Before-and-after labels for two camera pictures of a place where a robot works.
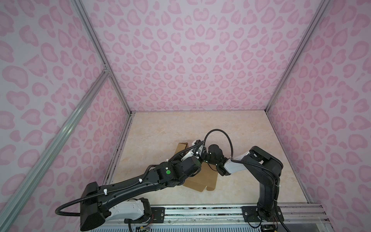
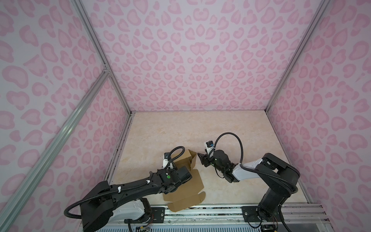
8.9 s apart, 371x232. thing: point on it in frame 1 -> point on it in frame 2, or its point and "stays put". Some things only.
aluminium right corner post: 322,7 stays put
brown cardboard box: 207,178 -> 188,194
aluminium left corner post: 80,7 stays put
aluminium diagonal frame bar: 53,146 stays put
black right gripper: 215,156 stays put
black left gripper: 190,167 -> 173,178
